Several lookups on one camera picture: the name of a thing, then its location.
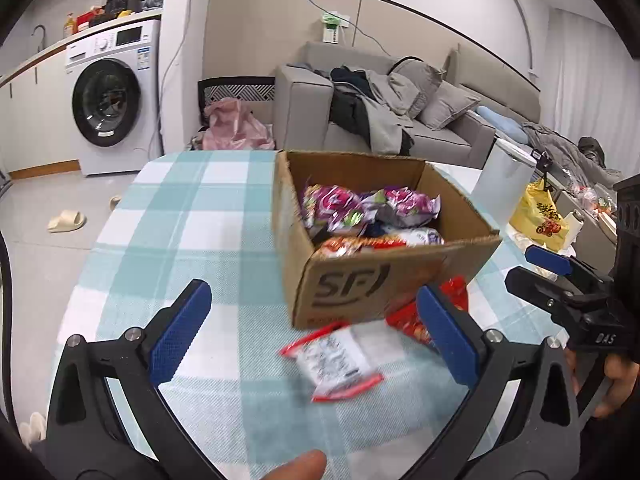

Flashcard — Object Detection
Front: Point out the white washing machine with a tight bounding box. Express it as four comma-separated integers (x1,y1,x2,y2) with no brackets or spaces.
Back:
65,17,163,177

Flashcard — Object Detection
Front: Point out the brown cardboard box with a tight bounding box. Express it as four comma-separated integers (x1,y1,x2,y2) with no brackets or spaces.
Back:
272,149,502,331

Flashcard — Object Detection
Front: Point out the light blue pillow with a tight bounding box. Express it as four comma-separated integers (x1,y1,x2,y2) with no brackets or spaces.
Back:
475,105,528,145

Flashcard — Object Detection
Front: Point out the black garment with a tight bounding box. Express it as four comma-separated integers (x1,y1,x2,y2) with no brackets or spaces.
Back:
330,67,373,138

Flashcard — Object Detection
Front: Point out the kitchen counter with cabinets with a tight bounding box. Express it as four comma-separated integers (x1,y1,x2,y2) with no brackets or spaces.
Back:
0,7,163,176

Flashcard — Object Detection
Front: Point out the grey blanket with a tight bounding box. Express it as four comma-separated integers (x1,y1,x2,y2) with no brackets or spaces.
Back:
522,121,626,188

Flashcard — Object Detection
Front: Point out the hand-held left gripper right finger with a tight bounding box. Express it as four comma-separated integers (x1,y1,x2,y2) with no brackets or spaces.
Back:
395,284,583,480

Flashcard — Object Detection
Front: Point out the light grey pillow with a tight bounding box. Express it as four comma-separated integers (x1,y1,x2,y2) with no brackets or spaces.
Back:
417,81,481,131

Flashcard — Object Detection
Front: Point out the red box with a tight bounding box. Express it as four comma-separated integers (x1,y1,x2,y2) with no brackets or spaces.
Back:
75,6,108,28

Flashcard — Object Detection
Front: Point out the white lidded container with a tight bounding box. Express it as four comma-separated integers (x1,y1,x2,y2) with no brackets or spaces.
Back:
471,140,538,223

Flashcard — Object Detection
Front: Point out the person's left hand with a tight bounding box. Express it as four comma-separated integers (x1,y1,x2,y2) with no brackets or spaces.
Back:
260,449,328,480

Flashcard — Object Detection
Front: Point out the red snack bag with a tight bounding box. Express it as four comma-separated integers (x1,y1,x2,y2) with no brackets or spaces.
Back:
385,276,470,351

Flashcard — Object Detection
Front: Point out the yellow plastic bag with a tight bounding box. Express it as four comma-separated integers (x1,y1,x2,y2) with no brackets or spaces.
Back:
509,180,571,252

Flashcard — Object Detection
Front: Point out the white noodle snack bag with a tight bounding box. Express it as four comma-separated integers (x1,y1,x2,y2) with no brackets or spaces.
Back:
317,236,408,258
279,322,384,404
395,227,446,247

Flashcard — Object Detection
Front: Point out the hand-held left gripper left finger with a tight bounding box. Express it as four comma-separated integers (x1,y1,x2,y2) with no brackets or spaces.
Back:
45,279,226,480

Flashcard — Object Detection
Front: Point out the white fluffy slipper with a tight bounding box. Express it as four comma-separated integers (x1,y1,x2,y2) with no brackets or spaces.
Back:
20,412,46,448

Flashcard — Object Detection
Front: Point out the black patterned chair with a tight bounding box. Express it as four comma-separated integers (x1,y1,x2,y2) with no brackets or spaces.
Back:
197,76,277,126

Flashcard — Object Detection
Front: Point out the dark grey pillow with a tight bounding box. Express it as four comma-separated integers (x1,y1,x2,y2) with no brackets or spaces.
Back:
390,58,446,118

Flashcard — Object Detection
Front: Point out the person's right hand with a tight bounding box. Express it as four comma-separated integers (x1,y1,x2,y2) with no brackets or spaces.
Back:
565,350,640,418

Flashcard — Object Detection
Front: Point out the blue cookie packet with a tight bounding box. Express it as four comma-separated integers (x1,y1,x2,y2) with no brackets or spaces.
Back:
370,216,401,238

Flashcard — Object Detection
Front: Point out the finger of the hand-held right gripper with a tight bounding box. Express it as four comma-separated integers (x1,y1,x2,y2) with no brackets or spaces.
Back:
525,246,616,293
505,266,606,326

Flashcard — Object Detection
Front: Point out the dark cloth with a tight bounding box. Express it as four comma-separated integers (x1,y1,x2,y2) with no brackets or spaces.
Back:
577,136,606,168

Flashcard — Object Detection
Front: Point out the purple snack bag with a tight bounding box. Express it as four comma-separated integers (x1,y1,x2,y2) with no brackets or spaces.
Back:
301,184,378,241
360,186,443,228

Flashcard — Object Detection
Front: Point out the pink plastic bag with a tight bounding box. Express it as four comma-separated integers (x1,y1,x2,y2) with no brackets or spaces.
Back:
201,99,276,151

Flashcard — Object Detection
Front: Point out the white curtain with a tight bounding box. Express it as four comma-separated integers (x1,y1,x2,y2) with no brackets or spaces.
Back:
542,7,640,126

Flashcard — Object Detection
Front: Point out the grey jacket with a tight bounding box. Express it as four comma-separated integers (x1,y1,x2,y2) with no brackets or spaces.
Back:
362,70,416,156

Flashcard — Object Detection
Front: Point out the grey sofa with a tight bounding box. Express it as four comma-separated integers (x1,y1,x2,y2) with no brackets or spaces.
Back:
274,41,543,171

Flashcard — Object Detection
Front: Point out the white wall outlet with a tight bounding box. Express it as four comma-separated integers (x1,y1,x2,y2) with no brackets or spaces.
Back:
320,11,351,45

